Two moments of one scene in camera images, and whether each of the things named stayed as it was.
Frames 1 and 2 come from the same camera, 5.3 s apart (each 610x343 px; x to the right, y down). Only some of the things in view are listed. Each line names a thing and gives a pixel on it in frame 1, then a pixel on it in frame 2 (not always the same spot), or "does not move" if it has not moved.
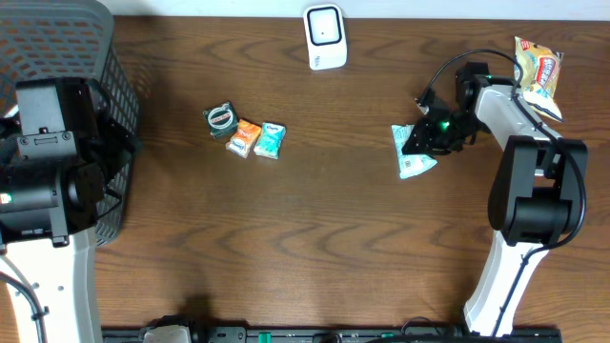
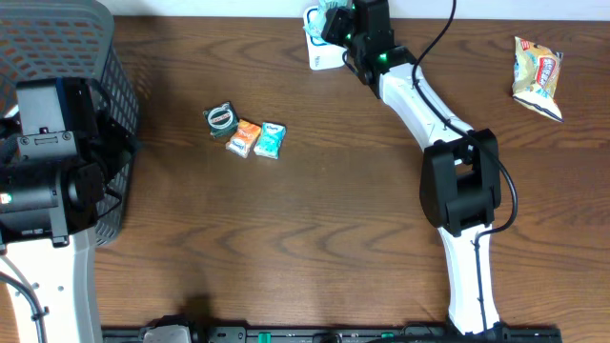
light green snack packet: (409, 165) to (316, 20)
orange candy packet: (243, 142) does not move
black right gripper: (424, 144) to (333, 18)
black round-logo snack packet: (221, 120) does not move
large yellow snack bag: (538, 70) does not move
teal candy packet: (270, 140) does not move
